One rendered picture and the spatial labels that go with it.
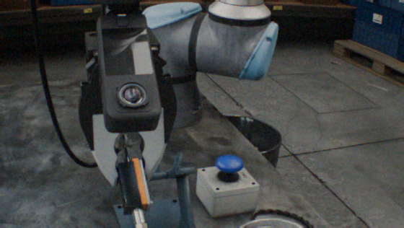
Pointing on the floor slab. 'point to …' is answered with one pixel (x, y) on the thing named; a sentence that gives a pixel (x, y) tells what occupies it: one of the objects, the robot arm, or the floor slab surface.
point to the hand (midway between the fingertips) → (130, 177)
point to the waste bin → (259, 136)
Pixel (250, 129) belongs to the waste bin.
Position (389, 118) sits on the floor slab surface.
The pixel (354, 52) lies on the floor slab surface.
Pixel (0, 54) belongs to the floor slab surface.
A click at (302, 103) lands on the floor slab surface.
